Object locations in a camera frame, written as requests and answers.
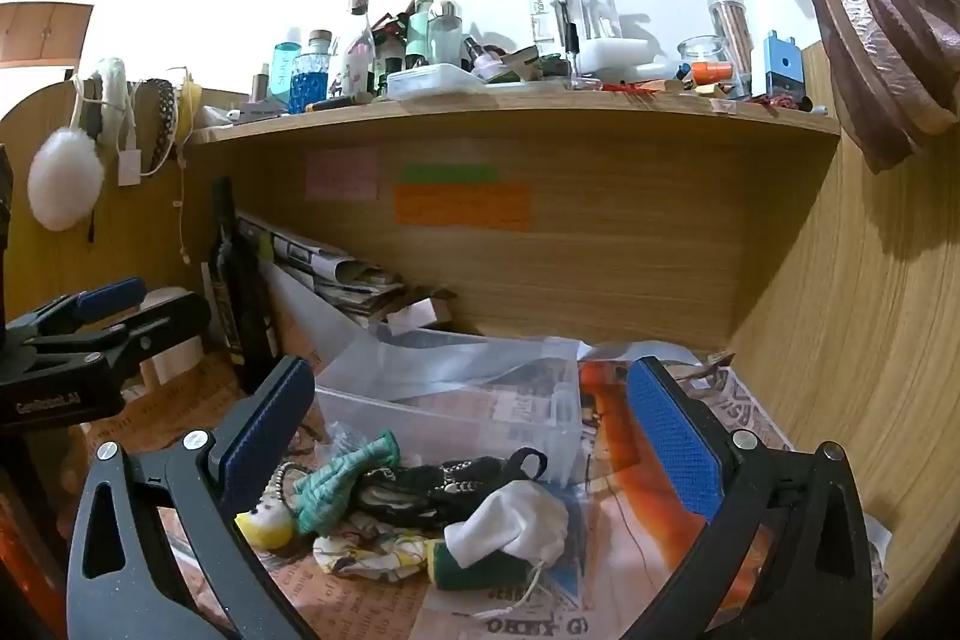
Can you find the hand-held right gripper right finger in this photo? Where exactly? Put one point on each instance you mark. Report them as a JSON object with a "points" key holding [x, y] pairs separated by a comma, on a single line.
{"points": [[671, 437]]}

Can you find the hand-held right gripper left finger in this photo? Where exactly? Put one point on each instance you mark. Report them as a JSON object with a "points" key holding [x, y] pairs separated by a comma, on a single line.
{"points": [[268, 424]]}

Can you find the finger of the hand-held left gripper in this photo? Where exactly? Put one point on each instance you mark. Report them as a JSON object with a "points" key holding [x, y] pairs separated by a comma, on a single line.
{"points": [[165, 316], [112, 299]]}

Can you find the green knit sock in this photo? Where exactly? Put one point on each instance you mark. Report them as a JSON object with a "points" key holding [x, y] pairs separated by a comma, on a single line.
{"points": [[330, 482]]}

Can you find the yellow plush toy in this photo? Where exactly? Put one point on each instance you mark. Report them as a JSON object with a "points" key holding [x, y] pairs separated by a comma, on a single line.
{"points": [[266, 527]]}

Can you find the yellow floral cloth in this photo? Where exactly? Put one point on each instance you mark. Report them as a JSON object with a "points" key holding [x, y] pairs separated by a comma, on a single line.
{"points": [[360, 554]]}

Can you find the clear plastic bin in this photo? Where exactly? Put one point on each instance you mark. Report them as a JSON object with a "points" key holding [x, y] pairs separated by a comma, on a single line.
{"points": [[450, 421]]}

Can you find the dark green sock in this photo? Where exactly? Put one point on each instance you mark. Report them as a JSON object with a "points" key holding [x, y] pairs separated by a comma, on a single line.
{"points": [[466, 574]]}

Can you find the dark glass bottle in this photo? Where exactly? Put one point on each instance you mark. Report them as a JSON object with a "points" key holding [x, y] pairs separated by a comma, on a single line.
{"points": [[240, 310]]}

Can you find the clear plastic sheet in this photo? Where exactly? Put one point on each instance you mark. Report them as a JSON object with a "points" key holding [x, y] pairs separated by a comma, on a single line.
{"points": [[337, 347]]}

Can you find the newspaper sheets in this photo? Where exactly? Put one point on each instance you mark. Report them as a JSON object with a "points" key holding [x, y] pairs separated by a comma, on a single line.
{"points": [[600, 535]]}

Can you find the white fluffy puff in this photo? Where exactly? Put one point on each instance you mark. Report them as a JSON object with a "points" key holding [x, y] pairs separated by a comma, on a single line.
{"points": [[66, 179]]}

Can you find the white charger plug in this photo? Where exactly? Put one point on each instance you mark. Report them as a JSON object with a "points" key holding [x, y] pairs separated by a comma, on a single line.
{"points": [[130, 168]]}

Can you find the stack of magazines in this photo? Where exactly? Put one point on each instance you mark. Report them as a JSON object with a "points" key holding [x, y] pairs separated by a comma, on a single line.
{"points": [[337, 280]]}

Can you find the cardboard piece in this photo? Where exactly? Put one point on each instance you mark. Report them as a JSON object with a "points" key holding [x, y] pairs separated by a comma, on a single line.
{"points": [[420, 314]]}

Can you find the black headband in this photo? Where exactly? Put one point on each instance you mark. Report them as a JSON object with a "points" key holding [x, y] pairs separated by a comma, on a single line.
{"points": [[163, 115]]}

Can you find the white headband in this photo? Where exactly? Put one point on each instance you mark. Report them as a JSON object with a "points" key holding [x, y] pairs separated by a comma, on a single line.
{"points": [[114, 93]]}

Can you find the pink sticky note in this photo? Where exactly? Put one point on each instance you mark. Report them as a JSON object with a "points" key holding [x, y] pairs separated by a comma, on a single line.
{"points": [[341, 175]]}

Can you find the blue liquid glass bottle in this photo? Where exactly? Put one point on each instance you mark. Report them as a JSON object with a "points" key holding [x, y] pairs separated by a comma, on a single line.
{"points": [[309, 81]]}

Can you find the light blue bottle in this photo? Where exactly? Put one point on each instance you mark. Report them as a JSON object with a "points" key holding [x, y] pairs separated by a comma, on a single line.
{"points": [[286, 66]]}

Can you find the orange sticky note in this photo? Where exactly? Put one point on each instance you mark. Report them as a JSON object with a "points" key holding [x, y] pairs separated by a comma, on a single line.
{"points": [[461, 206]]}

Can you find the green sticky note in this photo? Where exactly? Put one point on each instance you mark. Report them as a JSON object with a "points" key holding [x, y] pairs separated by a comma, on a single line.
{"points": [[450, 172]]}

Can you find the clear bottle with cork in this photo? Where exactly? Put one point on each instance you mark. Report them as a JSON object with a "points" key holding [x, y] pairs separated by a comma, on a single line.
{"points": [[358, 48]]}

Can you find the wooden shelf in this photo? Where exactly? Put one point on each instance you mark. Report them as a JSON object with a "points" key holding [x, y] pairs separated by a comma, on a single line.
{"points": [[525, 119]]}

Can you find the white plastic tray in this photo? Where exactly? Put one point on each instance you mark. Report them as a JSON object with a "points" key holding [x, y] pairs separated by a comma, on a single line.
{"points": [[435, 81]]}

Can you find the green pump bottle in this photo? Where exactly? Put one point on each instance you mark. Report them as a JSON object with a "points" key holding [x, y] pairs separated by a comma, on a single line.
{"points": [[418, 29]]}

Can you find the white box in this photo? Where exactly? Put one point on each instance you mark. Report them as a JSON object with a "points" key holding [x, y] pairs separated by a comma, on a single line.
{"points": [[622, 57]]}

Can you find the blue box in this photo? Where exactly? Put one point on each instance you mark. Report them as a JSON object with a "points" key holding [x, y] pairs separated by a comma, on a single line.
{"points": [[784, 70]]}

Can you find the round glass jar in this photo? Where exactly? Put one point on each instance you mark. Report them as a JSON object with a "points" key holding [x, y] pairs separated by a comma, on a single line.
{"points": [[703, 51]]}

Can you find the frosted bottle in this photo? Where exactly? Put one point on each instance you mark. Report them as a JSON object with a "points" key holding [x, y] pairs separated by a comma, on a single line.
{"points": [[446, 36]]}

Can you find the clear jar with sticks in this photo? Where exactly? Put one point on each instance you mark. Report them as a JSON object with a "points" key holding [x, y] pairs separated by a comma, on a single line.
{"points": [[731, 40]]}

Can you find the clear acrylic organizer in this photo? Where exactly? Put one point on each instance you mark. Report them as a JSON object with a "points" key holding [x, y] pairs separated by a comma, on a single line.
{"points": [[581, 10]]}

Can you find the brown curtain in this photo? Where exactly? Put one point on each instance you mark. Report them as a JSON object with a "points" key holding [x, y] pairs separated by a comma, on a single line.
{"points": [[877, 25]]}

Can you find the wooden wall cabinet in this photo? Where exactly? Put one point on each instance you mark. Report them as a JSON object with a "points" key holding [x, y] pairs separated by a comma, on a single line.
{"points": [[41, 33]]}

